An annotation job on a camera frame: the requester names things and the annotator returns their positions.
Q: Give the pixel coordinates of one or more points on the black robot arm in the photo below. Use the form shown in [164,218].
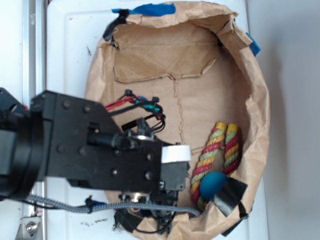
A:
[77,139]

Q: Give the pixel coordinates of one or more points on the metal corner bracket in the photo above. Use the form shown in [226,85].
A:
[30,228]

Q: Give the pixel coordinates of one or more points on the aluminium rail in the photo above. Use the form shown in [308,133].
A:
[34,42]

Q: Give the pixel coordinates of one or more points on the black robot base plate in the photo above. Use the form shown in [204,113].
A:
[9,103]

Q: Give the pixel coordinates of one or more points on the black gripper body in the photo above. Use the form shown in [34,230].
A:
[133,165]

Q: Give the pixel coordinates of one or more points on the white tape strip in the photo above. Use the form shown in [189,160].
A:
[175,154]

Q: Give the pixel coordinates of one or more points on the brown paper bag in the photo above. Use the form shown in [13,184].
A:
[200,65]

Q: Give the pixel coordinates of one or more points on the blue ball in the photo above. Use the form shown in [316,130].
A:
[211,183]

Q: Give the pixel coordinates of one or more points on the multicolour twisted rope toy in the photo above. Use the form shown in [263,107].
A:
[222,135]

